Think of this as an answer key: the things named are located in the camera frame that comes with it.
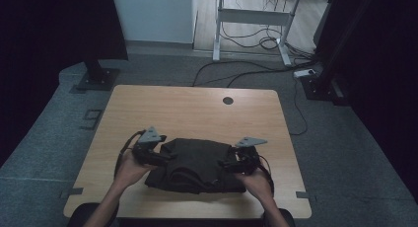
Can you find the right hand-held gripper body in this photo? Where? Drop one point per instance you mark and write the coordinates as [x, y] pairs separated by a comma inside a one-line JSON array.
[[246, 158]]

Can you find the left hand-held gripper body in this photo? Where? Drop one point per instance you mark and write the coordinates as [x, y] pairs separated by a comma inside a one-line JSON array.
[[148, 148]]

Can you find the black pleated skirt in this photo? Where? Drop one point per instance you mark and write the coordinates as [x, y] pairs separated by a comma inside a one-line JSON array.
[[197, 167]]

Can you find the person's left hand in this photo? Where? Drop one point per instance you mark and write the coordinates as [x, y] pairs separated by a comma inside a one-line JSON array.
[[131, 171]]

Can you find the person's right hand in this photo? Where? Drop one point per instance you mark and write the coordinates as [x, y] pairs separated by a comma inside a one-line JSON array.
[[258, 184]]

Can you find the black round table grommet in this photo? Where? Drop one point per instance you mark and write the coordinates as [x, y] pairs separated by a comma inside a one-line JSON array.
[[227, 100]]

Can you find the dark floor socket box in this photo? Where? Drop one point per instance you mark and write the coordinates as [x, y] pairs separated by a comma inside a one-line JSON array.
[[92, 116]]

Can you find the grey floor tape strip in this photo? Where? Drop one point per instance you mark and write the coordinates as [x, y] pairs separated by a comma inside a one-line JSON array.
[[71, 191], [305, 195]]

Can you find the person's right leg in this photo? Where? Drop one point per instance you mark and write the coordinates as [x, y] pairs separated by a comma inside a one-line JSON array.
[[289, 217]]

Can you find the white power strip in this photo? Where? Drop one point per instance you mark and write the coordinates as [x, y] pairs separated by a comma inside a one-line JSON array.
[[304, 73]]

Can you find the black metal stand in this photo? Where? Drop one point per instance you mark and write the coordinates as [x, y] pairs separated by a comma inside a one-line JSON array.
[[323, 79]]

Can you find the dark curtain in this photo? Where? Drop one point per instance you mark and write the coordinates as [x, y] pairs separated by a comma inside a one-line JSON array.
[[39, 56], [387, 72]]

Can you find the black stand with base plate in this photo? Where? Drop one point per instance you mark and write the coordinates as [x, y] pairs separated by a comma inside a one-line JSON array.
[[98, 77]]

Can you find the white metal frame desk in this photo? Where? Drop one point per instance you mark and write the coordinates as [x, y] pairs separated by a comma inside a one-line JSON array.
[[253, 16]]

